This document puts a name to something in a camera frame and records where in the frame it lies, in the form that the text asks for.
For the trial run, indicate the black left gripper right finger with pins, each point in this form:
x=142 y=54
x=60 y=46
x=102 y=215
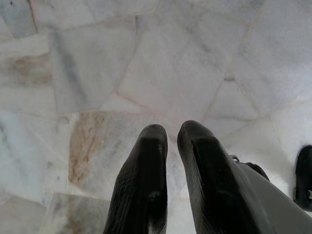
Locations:
x=214 y=185

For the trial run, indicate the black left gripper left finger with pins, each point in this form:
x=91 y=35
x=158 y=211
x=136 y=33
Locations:
x=141 y=182

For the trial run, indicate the grey robot left leg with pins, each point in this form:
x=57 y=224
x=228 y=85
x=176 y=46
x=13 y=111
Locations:
x=280 y=202

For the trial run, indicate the black robot right foot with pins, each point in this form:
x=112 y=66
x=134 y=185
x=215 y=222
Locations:
x=304 y=175

